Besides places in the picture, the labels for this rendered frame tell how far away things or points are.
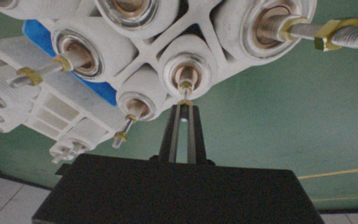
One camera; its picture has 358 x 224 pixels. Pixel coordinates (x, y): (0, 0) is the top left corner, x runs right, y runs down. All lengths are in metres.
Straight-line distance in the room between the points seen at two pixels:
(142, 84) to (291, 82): 0.56
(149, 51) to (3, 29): 0.64
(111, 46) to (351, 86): 0.84
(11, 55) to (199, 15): 0.47
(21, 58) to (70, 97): 0.14
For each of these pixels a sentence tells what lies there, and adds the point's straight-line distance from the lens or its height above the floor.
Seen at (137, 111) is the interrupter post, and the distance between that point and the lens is 0.21.
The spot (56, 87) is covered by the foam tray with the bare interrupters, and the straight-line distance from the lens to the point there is 0.48.
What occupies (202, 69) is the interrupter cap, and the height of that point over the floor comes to 0.25.
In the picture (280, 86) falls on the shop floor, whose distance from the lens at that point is 0.60.
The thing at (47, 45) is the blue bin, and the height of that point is 0.10.
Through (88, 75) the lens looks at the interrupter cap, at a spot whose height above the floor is 0.25.
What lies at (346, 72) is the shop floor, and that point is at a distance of 0.74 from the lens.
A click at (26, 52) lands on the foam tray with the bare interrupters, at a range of 0.53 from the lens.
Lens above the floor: 0.41
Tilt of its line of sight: 48 degrees down
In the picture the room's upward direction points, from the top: 173 degrees counter-clockwise
